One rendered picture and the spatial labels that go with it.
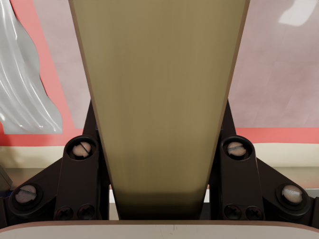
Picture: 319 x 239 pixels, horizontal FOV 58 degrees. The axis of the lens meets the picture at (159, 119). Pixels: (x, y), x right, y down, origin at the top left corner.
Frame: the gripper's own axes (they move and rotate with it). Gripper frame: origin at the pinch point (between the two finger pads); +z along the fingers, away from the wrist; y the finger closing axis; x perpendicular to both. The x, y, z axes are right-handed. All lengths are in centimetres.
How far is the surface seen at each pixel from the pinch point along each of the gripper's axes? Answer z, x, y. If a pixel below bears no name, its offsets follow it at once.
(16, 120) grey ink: 13.4, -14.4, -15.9
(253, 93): 14.2, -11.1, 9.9
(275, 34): 14.1, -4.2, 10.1
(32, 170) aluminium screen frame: 13.7, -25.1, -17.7
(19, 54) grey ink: 13.4, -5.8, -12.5
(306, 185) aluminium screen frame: 11.3, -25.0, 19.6
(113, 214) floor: 111, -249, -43
